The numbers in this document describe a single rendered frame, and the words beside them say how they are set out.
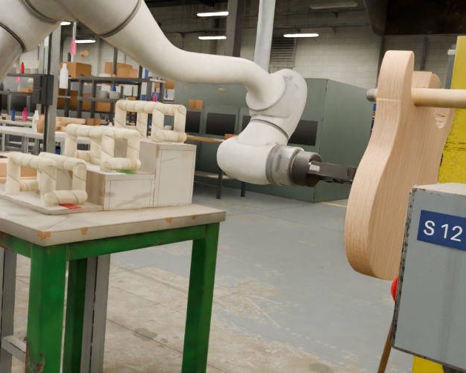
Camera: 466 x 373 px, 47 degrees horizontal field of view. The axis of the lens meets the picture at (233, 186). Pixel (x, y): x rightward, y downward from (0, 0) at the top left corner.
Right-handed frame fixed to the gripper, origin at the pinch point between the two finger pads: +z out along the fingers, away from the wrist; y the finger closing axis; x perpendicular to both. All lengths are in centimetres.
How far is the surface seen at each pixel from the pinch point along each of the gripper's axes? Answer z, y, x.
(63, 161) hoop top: -75, 19, -9
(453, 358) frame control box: 25.1, 36.7, -21.4
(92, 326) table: -97, -22, -61
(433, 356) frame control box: 22.9, 36.5, -22.0
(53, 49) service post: -187, -44, 40
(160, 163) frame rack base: -64, -2, -5
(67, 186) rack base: -81, 12, -16
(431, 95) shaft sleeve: 7.6, 9.0, 15.4
